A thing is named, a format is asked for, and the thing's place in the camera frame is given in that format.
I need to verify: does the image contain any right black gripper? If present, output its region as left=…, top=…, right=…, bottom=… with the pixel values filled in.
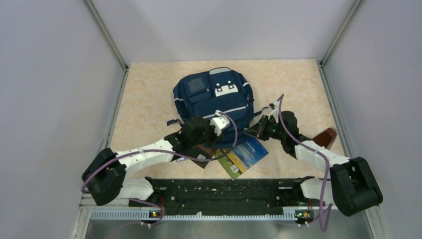
left=245, top=115, right=287, bottom=141

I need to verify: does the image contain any black paperback book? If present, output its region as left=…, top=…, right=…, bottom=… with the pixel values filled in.
left=181, top=145, right=217, bottom=169

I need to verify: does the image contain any blue landscape cover book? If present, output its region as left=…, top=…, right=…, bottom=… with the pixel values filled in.
left=218, top=136, right=268, bottom=180

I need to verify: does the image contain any navy blue student backpack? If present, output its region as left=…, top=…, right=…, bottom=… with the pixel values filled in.
left=167, top=67, right=262, bottom=149

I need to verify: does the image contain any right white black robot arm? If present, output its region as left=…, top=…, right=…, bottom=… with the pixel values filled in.
left=244, top=111, right=384, bottom=217

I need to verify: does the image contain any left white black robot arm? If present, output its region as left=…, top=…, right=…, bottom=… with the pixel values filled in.
left=81, top=115, right=230, bottom=206

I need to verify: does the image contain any brown leather pouch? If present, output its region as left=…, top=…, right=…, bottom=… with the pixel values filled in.
left=313, top=127, right=337, bottom=149

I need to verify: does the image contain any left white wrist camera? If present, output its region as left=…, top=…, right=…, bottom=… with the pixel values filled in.
left=210, top=110, right=230, bottom=136

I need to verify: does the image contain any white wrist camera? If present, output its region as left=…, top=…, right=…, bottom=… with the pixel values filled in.
left=268, top=101, right=280, bottom=122
left=210, top=110, right=230, bottom=136

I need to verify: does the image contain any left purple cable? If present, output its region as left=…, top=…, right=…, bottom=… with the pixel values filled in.
left=81, top=111, right=239, bottom=228

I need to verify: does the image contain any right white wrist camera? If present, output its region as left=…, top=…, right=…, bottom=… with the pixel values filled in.
left=268, top=101, right=280, bottom=122

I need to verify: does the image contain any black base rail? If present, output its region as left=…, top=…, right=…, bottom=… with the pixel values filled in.
left=147, top=178, right=319, bottom=216

